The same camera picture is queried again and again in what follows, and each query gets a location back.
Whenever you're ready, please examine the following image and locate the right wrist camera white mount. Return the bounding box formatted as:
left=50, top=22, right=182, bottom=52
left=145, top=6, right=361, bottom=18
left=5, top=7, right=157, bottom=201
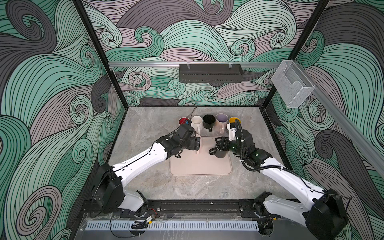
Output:
left=227, top=121, right=241, bottom=141

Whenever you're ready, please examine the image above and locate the black wall tray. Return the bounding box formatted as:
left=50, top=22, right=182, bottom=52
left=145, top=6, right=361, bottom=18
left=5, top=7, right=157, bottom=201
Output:
left=179, top=64, right=244, bottom=84

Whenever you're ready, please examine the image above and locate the black corner frame post left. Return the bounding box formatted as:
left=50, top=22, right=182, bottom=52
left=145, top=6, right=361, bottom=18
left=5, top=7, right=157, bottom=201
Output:
left=73, top=0, right=129, bottom=111

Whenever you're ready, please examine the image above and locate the aluminium wall rail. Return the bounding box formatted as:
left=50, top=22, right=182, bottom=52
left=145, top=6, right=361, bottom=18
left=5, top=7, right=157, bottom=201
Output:
left=295, top=62, right=384, bottom=176
left=108, top=61, right=281, bottom=69

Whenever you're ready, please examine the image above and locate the cream white mug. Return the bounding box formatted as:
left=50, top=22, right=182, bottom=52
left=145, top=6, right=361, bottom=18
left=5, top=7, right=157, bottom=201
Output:
left=179, top=117, right=191, bottom=125

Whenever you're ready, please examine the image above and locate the white slotted cable duct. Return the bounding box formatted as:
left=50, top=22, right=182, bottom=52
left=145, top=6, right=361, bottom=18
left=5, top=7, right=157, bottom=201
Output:
left=85, top=220, right=259, bottom=232

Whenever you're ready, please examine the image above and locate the aluminium wall rail back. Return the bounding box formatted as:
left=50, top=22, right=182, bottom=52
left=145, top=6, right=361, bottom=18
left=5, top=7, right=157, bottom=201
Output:
left=108, top=61, right=281, bottom=69

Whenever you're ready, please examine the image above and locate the black mug white base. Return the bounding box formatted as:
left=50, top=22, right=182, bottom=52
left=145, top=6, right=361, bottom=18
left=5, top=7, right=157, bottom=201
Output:
left=203, top=115, right=216, bottom=132

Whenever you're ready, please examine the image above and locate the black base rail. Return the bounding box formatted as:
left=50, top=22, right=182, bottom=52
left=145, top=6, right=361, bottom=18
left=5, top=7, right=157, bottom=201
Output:
left=80, top=198, right=281, bottom=223

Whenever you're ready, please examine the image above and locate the white ribbed mug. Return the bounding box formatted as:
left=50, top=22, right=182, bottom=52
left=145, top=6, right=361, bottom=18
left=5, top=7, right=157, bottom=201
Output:
left=191, top=116, right=204, bottom=135

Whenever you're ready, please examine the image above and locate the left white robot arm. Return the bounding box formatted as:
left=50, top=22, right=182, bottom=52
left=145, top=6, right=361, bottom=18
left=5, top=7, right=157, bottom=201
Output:
left=92, top=135, right=202, bottom=217

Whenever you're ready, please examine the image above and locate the blue butterfly mug yellow inside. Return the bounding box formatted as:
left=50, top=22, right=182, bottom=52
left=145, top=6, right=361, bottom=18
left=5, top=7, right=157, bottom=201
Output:
left=229, top=117, right=242, bottom=124

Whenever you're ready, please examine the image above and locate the clear plastic wall bin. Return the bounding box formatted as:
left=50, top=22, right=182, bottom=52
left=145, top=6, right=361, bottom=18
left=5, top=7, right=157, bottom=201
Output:
left=272, top=60, right=315, bottom=109

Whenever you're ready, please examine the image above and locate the beige pink ribbed mug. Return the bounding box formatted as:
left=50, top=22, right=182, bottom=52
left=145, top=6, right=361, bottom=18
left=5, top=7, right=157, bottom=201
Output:
left=216, top=113, right=229, bottom=135

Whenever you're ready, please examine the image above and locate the aluminium wall rail right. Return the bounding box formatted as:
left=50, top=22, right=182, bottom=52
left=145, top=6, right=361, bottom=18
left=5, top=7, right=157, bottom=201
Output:
left=295, top=62, right=384, bottom=176

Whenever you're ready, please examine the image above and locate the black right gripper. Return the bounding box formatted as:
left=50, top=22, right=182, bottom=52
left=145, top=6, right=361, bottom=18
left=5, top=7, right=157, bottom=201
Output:
left=215, top=136, right=248, bottom=159

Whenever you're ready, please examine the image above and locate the light pink mug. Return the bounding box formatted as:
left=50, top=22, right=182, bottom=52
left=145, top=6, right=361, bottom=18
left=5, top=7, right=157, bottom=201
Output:
left=195, top=135, right=201, bottom=154

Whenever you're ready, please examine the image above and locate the beige silicone drying mat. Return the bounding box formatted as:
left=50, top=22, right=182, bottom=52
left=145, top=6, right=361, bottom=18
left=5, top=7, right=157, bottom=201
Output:
left=170, top=137, right=232, bottom=176

